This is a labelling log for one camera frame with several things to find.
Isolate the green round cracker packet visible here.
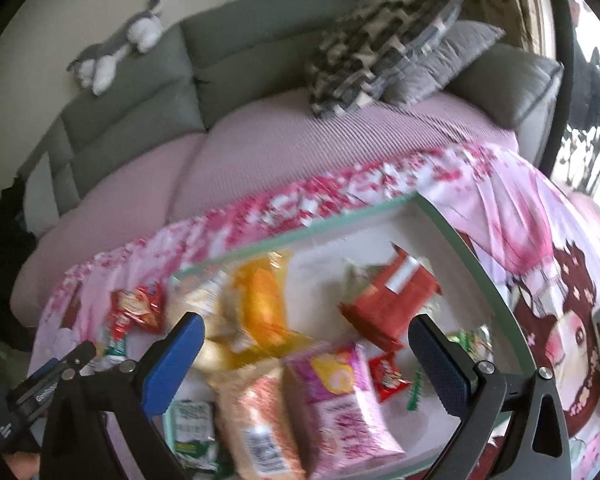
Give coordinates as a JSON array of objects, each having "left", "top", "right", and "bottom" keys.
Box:
[{"left": 404, "top": 326, "right": 494, "bottom": 413}]

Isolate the green mung bean biscuit packet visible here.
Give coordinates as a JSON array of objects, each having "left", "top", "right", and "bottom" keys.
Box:
[{"left": 164, "top": 400, "right": 220, "bottom": 474}]

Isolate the small red candy packet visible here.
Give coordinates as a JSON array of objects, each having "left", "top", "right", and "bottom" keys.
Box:
[{"left": 368, "top": 352, "right": 412, "bottom": 403}]

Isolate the dark red snack box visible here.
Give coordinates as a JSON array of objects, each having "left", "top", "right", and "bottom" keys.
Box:
[{"left": 339, "top": 244, "right": 441, "bottom": 352}]

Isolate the orange bread packet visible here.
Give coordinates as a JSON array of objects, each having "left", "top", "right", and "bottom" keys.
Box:
[{"left": 223, "top": 250, "right": 312, "bottom": 370}]

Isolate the peach barcode pastry packet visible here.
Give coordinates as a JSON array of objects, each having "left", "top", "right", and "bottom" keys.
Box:
[{"left": 209, "top": 359, "right": 306, "bottom": 479}]

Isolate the pink swiss roll packet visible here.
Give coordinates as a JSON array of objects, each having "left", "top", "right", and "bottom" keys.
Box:
[{"left": 286, "top": 341, "right": 405, "bottom": 479}]

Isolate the white snack packet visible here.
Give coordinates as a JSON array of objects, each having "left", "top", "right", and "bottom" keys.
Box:
[{"left": 341, "top": 259, "right": 441, "bottom": 316}]

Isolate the person left hand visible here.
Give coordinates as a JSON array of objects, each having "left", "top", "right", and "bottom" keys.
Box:
[{"left": 3, "top": 452, "right": 41, "bottom": 480}]

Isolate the green white cracker packet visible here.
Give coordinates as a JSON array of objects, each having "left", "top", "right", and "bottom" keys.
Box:
[{"left": 91, "top": 325, "right": 128, "bottom": 373}]

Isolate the red cartoon snack packet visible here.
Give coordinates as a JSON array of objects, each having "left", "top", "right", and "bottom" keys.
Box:
[{"left": 110, "top": 282, "right": 166, "bottom": 341}]

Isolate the teal white tray box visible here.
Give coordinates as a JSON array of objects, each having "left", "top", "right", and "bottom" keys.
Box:
[{"left": 166, "top": 194, "right": 535, "bottom": 479}]

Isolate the pink cartoon print cloth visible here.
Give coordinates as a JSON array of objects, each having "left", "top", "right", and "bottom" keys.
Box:
[{"left": 31, "top": 144, "right": 600, "bottom": 479}]

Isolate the black clothing pile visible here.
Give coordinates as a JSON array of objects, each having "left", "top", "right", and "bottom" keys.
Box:
[{"left": 0, "top": 176, "right": 38, "bottom": 351}]

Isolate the light grey cushion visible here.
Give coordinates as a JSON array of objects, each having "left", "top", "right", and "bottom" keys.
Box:
[{"left": 23, "top": 153, "right": 59, "bottom": 238}]

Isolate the grey sofa with pink cover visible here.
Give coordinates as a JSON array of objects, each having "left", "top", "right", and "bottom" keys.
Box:
[{"left": 10, "top": 0, "right": 562, "bottom": 327}]

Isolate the grey white plush toy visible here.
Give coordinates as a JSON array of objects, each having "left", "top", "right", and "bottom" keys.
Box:
[{"left": 67, "top": 0, "right": 163, "bottom": 96}]

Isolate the black white patterned cushion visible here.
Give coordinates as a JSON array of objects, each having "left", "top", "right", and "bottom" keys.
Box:
[{"left": 303, "top": 0, "right": 465, "bottom": 120}]

